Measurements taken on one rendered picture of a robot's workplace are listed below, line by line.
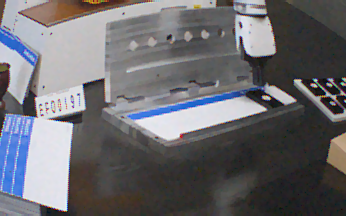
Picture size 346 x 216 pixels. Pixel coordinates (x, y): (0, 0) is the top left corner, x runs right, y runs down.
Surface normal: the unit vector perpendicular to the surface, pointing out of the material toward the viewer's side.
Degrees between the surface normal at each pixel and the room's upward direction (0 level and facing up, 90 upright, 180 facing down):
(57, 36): 90
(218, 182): 0
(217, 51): 76
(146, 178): 0
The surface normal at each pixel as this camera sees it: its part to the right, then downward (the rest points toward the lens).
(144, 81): 0.65, 0.12
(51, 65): 0.64, 0.35
